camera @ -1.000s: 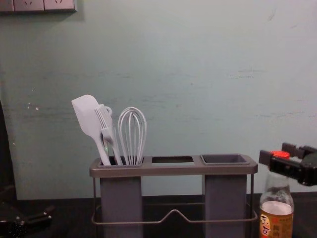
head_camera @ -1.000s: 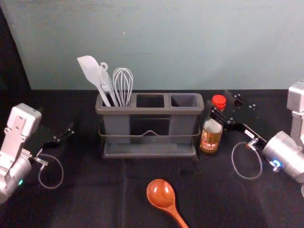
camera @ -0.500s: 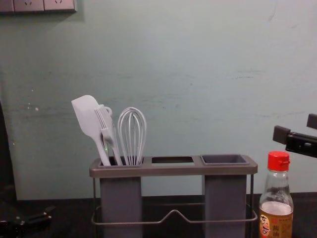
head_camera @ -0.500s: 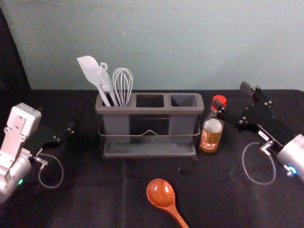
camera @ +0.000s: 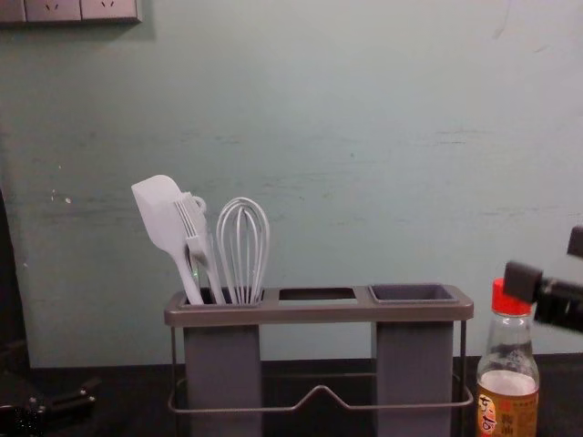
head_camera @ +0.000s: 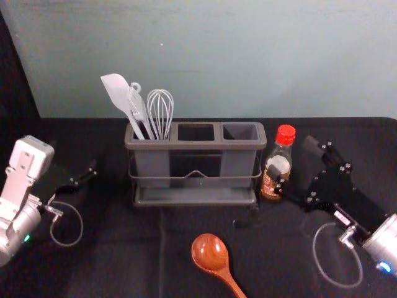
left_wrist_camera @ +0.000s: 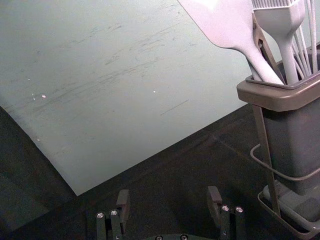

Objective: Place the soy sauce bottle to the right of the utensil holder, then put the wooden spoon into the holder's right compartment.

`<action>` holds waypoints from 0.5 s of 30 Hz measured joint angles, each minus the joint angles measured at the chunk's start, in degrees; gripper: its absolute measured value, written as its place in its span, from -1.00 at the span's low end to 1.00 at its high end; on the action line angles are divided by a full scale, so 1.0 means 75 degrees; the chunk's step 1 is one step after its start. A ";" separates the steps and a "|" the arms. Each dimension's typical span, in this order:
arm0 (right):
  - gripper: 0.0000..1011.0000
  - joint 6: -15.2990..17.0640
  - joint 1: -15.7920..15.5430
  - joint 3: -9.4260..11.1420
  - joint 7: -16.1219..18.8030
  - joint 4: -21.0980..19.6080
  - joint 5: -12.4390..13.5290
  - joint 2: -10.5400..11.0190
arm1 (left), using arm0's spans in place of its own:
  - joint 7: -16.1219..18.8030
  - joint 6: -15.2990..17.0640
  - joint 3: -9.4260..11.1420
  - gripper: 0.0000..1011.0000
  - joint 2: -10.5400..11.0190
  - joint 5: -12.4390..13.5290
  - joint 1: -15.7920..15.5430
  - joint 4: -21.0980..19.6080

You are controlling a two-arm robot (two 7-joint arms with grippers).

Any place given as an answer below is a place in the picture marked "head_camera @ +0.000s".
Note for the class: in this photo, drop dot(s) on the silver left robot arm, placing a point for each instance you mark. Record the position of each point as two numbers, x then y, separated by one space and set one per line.
21 174

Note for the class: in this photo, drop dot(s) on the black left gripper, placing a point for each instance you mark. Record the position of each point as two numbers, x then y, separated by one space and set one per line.
46 177

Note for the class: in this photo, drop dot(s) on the grey three-slot utensil holder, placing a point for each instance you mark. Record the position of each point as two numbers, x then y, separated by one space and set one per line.
155 161

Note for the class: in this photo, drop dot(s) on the dark side curtain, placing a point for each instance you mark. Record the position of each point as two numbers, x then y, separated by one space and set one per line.
12 80

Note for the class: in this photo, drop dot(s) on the brown wooden spoon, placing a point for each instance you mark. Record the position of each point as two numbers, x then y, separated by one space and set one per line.
209 253

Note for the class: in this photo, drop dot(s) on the red-capped sauce bottle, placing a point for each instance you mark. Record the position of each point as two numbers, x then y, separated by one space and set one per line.
277 161

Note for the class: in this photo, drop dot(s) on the grey drip tray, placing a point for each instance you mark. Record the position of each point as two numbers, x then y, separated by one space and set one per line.
192 195

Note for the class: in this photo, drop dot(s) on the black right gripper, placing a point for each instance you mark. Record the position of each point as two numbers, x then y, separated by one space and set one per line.
341 192

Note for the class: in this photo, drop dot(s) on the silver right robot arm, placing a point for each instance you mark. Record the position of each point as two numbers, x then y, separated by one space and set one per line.
382 240

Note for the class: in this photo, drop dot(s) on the black table cloth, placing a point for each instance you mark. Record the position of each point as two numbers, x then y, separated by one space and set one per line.
124 254

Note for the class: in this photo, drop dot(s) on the pale grey silicone spatula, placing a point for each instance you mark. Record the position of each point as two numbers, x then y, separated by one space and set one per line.
116 88

